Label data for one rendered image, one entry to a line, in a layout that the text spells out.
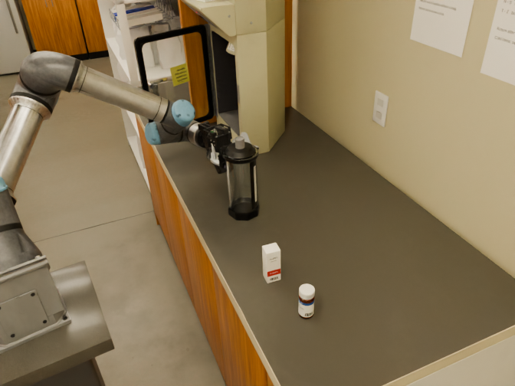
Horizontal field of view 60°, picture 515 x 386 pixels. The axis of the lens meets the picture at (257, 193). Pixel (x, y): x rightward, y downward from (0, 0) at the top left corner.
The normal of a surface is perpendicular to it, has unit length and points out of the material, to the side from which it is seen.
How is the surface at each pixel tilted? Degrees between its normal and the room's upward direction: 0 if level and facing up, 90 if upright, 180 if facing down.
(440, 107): 90
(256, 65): 90
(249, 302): 1
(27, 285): 90
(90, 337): 0
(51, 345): 0
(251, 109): 90
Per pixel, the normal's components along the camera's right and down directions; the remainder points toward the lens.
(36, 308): 0.55, 0.45
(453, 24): -0.92, 0.25
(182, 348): -0.04, -0.83
